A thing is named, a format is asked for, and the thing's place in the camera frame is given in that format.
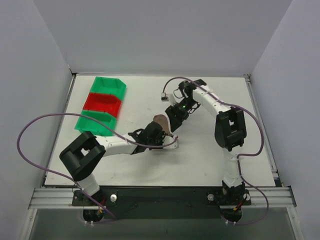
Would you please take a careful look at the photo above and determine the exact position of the tan sock with striped cuff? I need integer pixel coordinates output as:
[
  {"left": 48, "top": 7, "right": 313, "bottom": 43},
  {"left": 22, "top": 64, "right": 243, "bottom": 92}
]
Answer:
[{"left": 153, "top": 114, "right": 173, "bottom": 137}]

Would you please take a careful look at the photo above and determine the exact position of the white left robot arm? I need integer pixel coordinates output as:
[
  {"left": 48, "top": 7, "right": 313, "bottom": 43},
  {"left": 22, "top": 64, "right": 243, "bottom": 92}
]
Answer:
[{"left": 59, "top": 121, "right": 168, "bottom": 206}]

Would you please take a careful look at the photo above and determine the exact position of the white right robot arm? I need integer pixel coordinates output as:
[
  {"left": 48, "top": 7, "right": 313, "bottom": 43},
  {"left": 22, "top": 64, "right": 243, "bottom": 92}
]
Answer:
[{"left": 161, "top": 79, "right": 247, "bottom": 204}]

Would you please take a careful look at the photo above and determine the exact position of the red plastic bin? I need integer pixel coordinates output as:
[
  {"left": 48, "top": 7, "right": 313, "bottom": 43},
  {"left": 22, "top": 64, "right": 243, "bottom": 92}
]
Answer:
[{"left": 82, "top": 92, "right": 122, "bottom": 118}]

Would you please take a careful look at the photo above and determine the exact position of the green plastic bin near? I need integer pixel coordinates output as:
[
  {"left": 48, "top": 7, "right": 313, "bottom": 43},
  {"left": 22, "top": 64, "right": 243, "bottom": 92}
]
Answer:
[{"left": 74, "top": 109, "right": 117, "bottom": 137}]

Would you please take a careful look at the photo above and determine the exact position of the green plastic bin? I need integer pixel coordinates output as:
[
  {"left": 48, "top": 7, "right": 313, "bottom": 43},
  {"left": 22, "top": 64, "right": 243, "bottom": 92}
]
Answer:
[
  {"left": 74, "top": 109, "right": 117, "bottom": 137},
  {"left": 90, "top": 76, "right": 127, "bottom": 101}
]

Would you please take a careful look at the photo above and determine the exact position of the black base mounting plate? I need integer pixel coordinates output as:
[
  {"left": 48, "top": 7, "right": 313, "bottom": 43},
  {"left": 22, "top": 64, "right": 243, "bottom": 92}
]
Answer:
[{"left": 71, "top": 186, "right": 252, "bottom": 222}]

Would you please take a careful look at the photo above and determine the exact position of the green plastic bin far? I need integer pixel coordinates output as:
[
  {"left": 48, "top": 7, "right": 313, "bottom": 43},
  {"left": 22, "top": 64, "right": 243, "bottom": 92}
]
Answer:
[{"left": 90, "top": 76, "right": 127, "bottom": 101}]

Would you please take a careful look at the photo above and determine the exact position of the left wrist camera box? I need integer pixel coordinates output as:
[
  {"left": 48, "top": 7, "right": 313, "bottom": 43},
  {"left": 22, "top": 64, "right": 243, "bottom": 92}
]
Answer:
[{"left": 163, "top": 135, "right": 180, "bottom": 149}]

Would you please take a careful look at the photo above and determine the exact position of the aluminium front frame rail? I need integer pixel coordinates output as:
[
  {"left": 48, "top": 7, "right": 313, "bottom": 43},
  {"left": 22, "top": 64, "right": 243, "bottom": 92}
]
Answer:
[{"left": 29, "top": 186, "right": 297, "bottom": 209}]

